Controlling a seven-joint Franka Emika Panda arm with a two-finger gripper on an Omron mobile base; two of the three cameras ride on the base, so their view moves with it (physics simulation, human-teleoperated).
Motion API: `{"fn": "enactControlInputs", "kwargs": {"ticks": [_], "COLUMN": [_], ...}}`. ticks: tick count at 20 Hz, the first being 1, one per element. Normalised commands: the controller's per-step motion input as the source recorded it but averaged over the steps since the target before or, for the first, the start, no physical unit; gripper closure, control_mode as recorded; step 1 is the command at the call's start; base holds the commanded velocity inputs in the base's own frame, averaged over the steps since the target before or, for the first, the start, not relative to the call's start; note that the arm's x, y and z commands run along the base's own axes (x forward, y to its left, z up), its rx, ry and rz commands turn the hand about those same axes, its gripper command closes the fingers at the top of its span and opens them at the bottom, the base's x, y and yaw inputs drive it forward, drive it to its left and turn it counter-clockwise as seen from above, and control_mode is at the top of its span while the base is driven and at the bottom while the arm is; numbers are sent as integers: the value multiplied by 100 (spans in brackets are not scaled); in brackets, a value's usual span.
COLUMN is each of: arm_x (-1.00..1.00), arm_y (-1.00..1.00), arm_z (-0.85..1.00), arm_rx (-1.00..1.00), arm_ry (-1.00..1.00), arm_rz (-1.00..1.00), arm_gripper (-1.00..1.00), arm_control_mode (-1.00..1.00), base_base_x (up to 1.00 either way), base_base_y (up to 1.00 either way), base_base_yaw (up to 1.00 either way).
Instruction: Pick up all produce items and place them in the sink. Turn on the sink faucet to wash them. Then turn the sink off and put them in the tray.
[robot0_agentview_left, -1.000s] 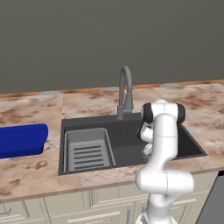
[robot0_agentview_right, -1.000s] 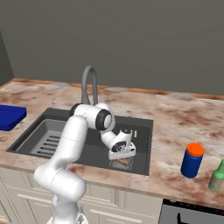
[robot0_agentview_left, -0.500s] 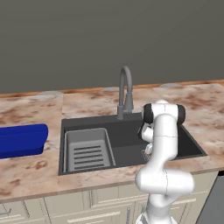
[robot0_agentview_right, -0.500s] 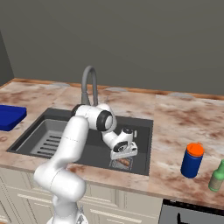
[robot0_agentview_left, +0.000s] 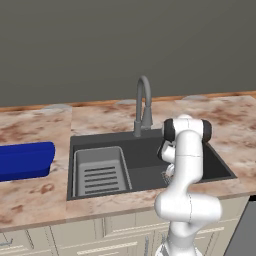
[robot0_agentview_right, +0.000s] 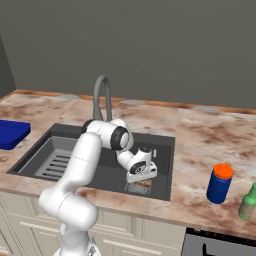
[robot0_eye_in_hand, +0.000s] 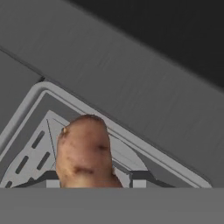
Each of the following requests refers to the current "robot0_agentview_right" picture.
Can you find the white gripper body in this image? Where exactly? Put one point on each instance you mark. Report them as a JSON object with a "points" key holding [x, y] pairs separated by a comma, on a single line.
{"points": [[143, 173]]}

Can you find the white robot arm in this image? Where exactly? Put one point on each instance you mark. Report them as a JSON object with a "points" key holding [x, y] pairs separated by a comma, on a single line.
{"points": [[75, 173]]}

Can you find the brown produce item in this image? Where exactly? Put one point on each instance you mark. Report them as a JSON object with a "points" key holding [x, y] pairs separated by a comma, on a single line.
{"points": [[145, 183]]}

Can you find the grey curved sink faucet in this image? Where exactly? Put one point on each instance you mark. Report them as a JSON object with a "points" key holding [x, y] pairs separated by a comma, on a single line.
{"points": [[100, 86]]}

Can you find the dark grey sink basin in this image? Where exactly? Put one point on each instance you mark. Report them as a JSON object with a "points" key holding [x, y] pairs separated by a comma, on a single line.
{"points": [[43, 156]]}

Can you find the blue tray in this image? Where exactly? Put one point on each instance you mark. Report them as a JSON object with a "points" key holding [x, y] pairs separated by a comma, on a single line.
{"points": [[11, 133]]}

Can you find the cream cupboard door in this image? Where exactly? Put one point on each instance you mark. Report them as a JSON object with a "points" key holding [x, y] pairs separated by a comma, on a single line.
{"points": [[30, 238], [143, 238]]}

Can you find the blue jar with orange lid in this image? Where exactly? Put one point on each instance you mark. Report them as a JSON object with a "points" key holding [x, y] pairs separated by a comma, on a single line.
{"points": [[218, 186]]}

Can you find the green bottle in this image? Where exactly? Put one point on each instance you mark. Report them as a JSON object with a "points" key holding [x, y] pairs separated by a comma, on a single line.
{"points": [[248, 205]]}

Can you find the grey dishwasher front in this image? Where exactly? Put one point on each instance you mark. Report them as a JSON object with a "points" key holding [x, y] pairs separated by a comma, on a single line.
{"points": [[230, 245]]}

